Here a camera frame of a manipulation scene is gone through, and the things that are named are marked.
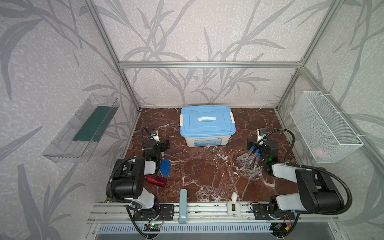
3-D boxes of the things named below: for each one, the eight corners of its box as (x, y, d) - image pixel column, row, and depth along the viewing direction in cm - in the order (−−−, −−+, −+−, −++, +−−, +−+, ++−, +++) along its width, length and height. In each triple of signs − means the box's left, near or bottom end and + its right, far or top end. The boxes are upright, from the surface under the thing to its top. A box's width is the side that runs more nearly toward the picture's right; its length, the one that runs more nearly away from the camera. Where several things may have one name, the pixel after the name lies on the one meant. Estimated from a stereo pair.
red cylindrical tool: (146, 183, 85) (143, 180, 82) (149, 175, 88) (147, 173, 84) (164, 188, 83) (162, 186, 80) (167, 181, 86) (166, 178, 82)
